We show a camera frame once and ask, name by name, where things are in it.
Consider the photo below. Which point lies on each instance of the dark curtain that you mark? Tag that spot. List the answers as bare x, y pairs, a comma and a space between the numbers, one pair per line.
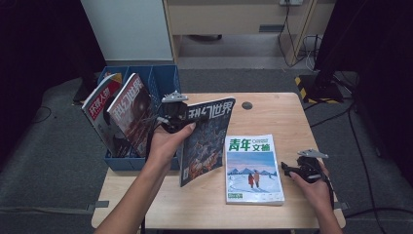
32, 48
389, 65

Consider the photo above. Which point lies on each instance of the person's left hand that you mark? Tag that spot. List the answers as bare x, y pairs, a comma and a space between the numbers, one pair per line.
165, 146

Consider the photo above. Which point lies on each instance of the magazine with red-brown cover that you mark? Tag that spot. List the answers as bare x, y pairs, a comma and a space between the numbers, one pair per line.
133, 110

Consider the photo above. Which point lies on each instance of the white cabinet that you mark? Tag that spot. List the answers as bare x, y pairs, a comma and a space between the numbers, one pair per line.
130, 29

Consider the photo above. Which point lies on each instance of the beige wooden desk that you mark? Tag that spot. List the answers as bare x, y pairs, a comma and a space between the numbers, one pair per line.
227, 16

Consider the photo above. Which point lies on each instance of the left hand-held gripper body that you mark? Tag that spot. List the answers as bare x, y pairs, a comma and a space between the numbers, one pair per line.
173, 113

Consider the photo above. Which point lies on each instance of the white power strip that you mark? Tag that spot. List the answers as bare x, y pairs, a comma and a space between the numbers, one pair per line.
290, 2

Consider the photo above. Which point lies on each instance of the person's right hand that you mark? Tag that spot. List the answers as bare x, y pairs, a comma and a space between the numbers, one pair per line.
319, 195

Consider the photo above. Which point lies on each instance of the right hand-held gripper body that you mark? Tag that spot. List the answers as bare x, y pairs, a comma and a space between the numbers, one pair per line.
310, 169

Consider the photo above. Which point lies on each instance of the magazine with portrait cover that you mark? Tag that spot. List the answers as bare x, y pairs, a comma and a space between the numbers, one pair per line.
100, 107

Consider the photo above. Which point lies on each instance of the magazine with snowy scene cover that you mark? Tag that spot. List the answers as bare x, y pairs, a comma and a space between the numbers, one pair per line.
253, 172

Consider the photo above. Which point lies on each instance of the blue plastic file rack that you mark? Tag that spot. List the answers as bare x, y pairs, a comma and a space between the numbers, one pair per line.
130, 164

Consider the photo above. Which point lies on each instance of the magazine with dark blue cover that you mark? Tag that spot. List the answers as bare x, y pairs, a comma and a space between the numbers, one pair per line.
204, 146

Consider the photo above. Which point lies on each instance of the grey tape strip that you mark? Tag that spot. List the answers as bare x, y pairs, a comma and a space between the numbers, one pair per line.
102, 204
343, 205

